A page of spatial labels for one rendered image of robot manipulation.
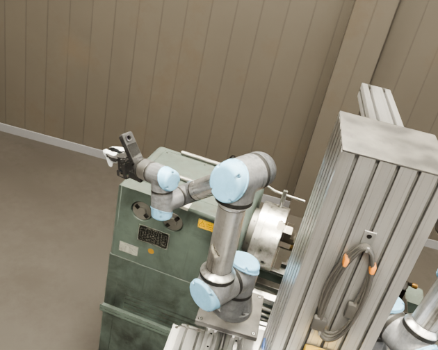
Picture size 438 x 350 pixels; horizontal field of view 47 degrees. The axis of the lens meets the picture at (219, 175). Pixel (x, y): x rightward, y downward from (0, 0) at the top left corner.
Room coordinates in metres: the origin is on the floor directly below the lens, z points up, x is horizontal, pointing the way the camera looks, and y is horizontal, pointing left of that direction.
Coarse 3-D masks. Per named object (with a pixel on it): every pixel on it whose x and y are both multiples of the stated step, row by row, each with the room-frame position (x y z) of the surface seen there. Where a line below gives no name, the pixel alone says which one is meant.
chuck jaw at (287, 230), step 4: (280, 224) 1.92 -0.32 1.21; (284, 224) 1.92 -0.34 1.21; (280, 228) 1.91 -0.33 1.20; (284, 228) 1.92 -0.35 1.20; (288, 228) 1.92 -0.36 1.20; (292, 228) 1.92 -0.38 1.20; (284, 232) 1.91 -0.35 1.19; (288, 232) 1.91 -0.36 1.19; (292, 232) 1.95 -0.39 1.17; (284, 236) 1.92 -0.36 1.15; (288, 236) 1.91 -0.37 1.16; (292, 236) 1.93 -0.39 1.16; (296, 236) 1.96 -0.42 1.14; (280, 240) 1.96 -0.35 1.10; (284, 240) 1.95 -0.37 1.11; (288, 240) 1.94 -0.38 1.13; (292, 240) 1.92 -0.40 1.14; (292, 244) 1.95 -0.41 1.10
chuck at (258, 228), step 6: (264, 204) 2.02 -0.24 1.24; (270, 204) 2.03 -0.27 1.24; (264, 210) 1.97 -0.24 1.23; (264, 216) 1.94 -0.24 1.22; (258, 222) 1.91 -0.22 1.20; (258, 228) 1.89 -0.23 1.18; (252, 234) 1.88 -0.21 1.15; (258, 234) 1.88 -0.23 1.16; (252, 240) 1.87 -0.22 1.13; (258, 240) 1.87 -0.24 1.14; (252, 246) 1.86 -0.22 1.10; (252, 252) 1.86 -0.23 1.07
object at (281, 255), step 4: (280, 248) 1.96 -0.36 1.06; (284, 248) 1.98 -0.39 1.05; (276, 252) 1.95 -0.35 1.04; (280, 252) 1.95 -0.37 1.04; (284, 252) 1.95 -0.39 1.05; (288, 252) 1.95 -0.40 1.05; (276, 256) 1.94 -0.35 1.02; (280, 256) 1.94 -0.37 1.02; (284, 256) 1.94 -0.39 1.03; (288, 256) 1.94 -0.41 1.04; (276, 260) 1.93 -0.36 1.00; (280, 260) 1.93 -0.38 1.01; (284, 260) 1.93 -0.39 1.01; (276, 264) 1.92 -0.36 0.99; (280, 264) 1.92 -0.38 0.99; (276, 268) 1.91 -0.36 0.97
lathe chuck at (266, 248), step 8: (272, 208) 2.00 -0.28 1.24; (280, 208) 2.02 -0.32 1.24; (288, 208) 2.04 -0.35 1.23; (272, 216) 1.95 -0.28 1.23; (280, 216) 1.96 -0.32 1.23; (288, 216) 2.09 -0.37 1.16; (264, 224) 1.91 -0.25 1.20; (272, 224) 1.91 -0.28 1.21; (264, 232) 1.88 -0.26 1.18; (272, 232) 1.89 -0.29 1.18; (280, 232) 1.89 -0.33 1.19; (264, 240) 1.86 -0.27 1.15; (272, 240) 1.86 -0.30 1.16; (256, 248) 1.86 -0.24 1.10; (264, 248) 1.85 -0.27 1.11; (272, 248) 1.85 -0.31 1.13; (256, 256) 1.85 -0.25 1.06; (264, 256) 1.85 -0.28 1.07; (272, 256) 1.84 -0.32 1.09; (264, 264) 1.86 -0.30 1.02; (272, 264) 1.91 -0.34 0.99
